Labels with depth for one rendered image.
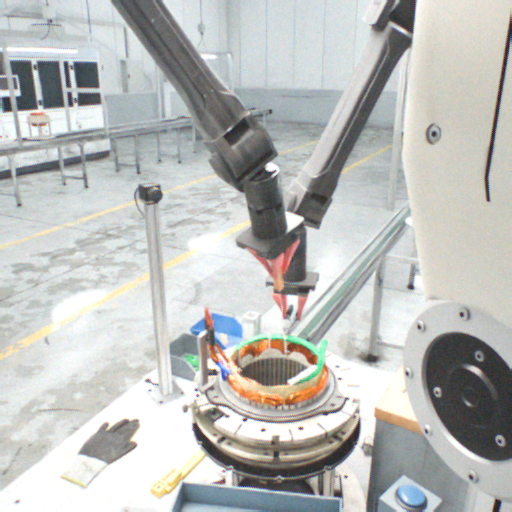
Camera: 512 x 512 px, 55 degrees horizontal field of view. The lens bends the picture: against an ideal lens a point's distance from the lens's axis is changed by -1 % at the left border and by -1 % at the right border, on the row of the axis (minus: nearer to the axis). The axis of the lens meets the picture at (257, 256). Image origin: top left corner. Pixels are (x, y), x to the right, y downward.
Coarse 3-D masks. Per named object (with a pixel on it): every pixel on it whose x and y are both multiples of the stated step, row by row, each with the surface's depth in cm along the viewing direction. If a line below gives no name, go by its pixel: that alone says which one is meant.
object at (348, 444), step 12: (204, 444) 89; (348, 444) 89; (216, 456) 87; (228, 456) 87; (336, 456) 87; (252, 468) 84; (264, 468) 84; (288, 468) 84; (300, 468) 84; (312, 468) 84; (324, 468) 84
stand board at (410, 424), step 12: (396, 384) 99; (384, 396) 95; (396, 396) 95; (384, 408) 92; (396, 408) 92; (408, 408) 92; (384, 420) 92; (396, 420) 91; (408, 420) 89; (420, 432) 89
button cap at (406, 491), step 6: (402, 486) 77; (408, 486) 77; (414, 486) 77; (402, 492) 76; (408, 492) 76; (414, 492) 76; (420, 492) 76; (402, 498) 75; (408, 498) 75; (414, 498) 75; (420, 498) 75; (408, 504) 74; (414, 504) 74; (420, 504) 74
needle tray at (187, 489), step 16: (176, 496) 73; (192, 496) 76; (208, 496) 76; (224, 496) 75; (240, 496) 75; (256, 496) 74; (272, 496) 74; (288, 496) 73; (304, 496) 73; (320, 496) 73
